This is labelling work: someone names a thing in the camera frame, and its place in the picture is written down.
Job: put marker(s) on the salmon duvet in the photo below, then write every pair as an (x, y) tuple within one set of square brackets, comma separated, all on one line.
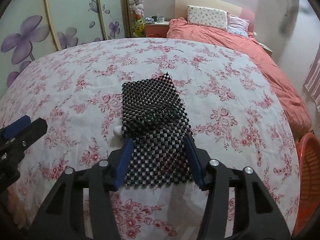
[(262, 62)]

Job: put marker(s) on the wardrobe with purple flowers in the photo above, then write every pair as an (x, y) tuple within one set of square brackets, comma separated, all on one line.
[(70, 17)]

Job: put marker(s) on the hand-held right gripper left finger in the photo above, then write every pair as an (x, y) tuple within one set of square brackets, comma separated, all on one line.
[(123, 162)]

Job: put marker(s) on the pink striped hanging cloth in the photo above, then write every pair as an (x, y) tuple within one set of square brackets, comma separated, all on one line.
[(313, 82)]

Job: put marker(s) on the purple striped pillow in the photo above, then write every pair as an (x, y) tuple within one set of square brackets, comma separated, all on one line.
[(237, 25)]

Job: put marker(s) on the pink floral bedsheet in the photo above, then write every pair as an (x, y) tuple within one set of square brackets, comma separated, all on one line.
[(225, 92)]

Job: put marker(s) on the orange plastic basket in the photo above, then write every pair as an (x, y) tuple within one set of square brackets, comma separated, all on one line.
[(308, 180)]

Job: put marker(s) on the red nightstand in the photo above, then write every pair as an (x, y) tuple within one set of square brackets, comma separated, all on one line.
[(156, 30)]

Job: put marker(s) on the green mug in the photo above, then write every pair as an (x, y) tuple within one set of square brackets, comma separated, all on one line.
[(154, 19)]

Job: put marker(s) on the white floral pillow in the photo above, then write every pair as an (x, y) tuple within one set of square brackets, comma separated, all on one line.
[(207, 17)]

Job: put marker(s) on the beige and red headboard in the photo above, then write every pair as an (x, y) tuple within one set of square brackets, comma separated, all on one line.
[(182, 5)]

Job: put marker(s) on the person's left forearm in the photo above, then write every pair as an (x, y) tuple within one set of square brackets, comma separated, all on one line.
[(15, 207)]

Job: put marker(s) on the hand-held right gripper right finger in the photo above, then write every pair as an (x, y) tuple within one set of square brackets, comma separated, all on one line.
[(194, 160)]

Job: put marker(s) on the black beaded mat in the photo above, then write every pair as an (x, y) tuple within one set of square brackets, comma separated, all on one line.
[(150, 105)]

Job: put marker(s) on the small blue cloth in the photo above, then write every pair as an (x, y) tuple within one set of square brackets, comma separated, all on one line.
[(148, 19)]

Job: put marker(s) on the beige nightstand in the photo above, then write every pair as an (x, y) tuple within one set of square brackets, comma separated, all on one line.
[(265, 47)]

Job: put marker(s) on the small white crumpled tissue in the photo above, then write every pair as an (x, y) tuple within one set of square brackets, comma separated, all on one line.
[(118, 130)]

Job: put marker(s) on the white mug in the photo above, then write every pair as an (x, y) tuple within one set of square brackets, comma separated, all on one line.
[(161, 19)]

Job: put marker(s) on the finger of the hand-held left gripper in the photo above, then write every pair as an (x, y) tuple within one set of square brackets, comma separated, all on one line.
[(32, 131), (16, 128)]

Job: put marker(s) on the yellow green plush toy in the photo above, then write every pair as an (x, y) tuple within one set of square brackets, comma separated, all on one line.
[(138, 27)]

